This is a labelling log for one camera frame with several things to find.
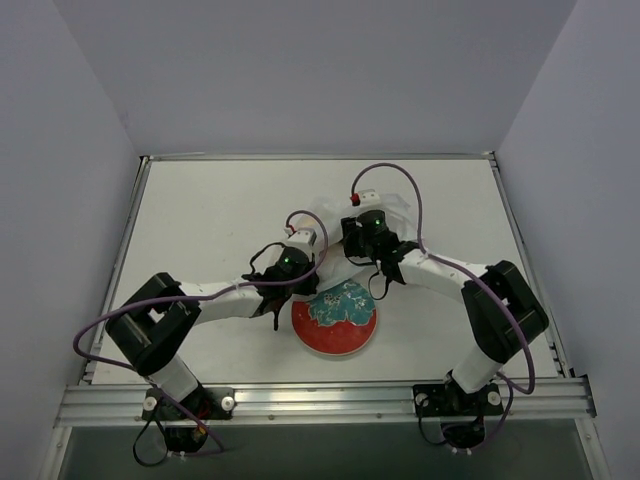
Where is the red and teal plate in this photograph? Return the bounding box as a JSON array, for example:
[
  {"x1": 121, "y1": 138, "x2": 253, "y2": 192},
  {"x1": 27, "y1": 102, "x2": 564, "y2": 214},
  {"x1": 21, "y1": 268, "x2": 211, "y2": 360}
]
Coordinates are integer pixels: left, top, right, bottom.
[{"x1": 291, "y1": 280, "x2": 378, "y2": 356}]

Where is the white translucent plastic bag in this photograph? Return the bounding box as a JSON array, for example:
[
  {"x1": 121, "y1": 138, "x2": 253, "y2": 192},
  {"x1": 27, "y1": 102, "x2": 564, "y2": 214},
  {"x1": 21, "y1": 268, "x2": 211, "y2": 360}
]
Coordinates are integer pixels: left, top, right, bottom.
[{"x1": 307, "y1": 193, "x2": 415, "y2": 292}]

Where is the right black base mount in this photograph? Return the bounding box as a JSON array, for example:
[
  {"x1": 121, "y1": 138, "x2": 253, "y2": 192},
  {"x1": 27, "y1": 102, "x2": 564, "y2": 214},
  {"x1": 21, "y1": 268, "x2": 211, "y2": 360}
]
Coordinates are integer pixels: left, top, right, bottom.
[{"x1": 412, "y1": 378, "x2": 513, "y2": 455}]

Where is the aluminium front rail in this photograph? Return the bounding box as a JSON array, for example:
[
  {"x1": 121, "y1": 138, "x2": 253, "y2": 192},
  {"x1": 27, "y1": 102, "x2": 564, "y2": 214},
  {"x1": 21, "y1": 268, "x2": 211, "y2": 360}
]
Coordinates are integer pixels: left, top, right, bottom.
[{"x1": 54, "y1": 378, "x2": 596, "y2": 427}]

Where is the purple cable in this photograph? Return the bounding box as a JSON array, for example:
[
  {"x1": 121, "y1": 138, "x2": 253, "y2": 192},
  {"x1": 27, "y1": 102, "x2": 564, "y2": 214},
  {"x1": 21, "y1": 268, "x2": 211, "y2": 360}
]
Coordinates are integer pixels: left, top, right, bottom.
[
  {"x1": 350, "y1": 163, "x2": 539, "y2": 396},
  {"x1": 72, "y1": 210, "x2": 329, "y2": 459}
]

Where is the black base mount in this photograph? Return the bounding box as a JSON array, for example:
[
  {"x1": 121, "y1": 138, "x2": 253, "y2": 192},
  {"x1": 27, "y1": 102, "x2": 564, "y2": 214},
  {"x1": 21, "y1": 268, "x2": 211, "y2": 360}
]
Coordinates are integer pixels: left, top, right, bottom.
[
  {"x1": 132, "y1": 384, "x2": 236, "y2": 468},
  {"x1": 412, "y1": 378, "x2": 513, "y2": 455}
]

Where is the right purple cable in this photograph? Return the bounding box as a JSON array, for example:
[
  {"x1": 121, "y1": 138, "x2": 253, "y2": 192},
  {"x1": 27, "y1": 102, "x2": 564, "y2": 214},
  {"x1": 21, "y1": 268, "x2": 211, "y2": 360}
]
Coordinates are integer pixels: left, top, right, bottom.
[{"x1": 350, "y1": 163, "x2": 539, "y2": 396}]

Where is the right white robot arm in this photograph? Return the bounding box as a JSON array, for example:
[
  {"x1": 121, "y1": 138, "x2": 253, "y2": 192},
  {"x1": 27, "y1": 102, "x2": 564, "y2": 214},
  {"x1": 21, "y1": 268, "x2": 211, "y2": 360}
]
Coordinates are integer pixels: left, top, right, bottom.
[{"x1": 340, "y1": 210, "x2": 549, "y2": 413}]

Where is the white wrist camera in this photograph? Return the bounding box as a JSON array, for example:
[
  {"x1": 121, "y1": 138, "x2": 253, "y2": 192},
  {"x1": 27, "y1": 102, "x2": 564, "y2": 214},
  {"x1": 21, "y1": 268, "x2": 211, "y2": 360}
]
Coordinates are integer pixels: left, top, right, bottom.
[
  {"x1": 284, "y1": 227, "x2": 317, "y2": 252},
  {"x1": 350, "y1": 189, "x2": 382, "y2": 208}
]

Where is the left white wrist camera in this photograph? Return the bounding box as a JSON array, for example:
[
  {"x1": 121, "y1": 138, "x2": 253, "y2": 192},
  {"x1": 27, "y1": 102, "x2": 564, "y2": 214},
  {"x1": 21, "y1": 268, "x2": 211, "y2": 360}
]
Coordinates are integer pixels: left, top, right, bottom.
[{"x1": 284, "y1": 227, "x2": 317, "y2": 252}]

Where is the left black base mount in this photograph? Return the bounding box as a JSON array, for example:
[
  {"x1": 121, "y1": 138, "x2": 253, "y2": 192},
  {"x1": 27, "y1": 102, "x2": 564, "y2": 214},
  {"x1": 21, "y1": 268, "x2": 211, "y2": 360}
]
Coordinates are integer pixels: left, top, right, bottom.
[{"x1": 132, "y1": 384, "x2": 236, "y2": 468}]

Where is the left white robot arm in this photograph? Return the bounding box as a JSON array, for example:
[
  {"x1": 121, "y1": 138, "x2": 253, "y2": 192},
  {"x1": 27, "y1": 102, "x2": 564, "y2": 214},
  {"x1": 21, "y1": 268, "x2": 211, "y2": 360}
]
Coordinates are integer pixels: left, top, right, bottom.
[{"x1": 105, "y1": 246, "x2": 324, "y2": 419}]

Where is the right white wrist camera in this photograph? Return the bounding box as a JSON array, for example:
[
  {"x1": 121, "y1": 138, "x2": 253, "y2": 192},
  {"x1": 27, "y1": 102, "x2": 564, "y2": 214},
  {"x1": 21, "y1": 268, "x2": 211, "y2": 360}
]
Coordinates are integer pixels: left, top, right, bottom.
[{"x1": 350, "y1": 189, "x2": 382, "y2": 208}]

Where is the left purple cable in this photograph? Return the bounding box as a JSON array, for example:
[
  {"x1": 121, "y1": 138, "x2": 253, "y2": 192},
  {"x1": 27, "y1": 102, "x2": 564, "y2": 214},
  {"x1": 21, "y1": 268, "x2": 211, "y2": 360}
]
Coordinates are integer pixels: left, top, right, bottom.
[{"x1": 72, "y1": 210, "x2": 329, "y2": 459}]

